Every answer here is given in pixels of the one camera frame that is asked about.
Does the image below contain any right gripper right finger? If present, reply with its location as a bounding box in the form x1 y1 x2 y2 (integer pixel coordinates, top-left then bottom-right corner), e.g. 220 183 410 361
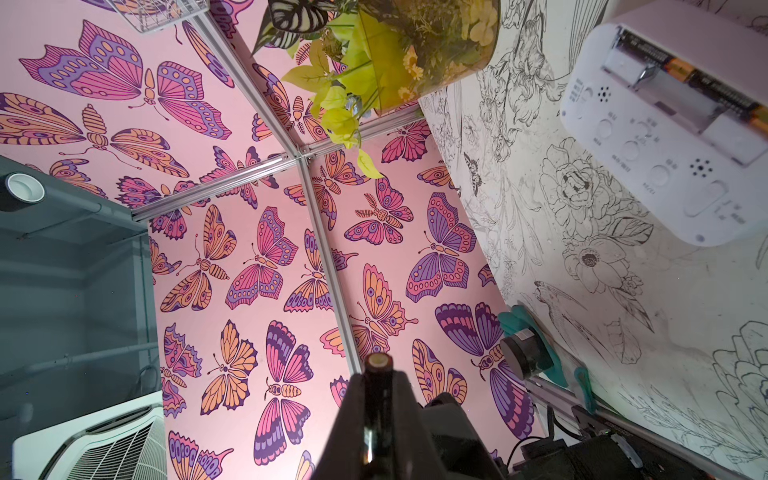
392 371 446 480

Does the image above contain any white digital alarm clock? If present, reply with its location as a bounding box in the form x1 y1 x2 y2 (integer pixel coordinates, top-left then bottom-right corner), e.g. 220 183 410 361
560 1 767 247

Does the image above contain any grey glass cabinet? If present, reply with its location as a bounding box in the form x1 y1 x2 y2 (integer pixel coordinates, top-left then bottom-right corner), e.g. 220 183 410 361
1 159 160 479

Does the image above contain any green plant in glass vase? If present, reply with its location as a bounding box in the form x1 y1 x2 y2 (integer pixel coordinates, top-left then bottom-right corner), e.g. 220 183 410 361
283 0 501 179

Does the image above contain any teal rubber glove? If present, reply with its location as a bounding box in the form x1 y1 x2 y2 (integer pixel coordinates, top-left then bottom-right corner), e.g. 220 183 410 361
499 305 597 414

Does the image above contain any white air conditioner unit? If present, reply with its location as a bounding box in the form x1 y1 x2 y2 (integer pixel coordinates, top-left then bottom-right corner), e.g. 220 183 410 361
10 391 168 479

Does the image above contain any dark patterned leaf plant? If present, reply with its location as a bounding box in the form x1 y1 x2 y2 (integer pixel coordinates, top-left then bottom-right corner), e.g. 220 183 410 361
251 0 338 54

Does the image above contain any black gold AAA battery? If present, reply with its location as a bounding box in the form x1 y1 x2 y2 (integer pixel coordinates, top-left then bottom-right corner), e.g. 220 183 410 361
686 69 767 134
363 352 394 479
616 29 695 82

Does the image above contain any white wire wall basket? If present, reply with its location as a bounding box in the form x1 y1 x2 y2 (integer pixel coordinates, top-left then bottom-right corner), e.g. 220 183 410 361
107 0 210 34

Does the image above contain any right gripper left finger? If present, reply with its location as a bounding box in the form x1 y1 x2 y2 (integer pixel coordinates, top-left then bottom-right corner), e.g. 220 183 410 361
311 374 365 480

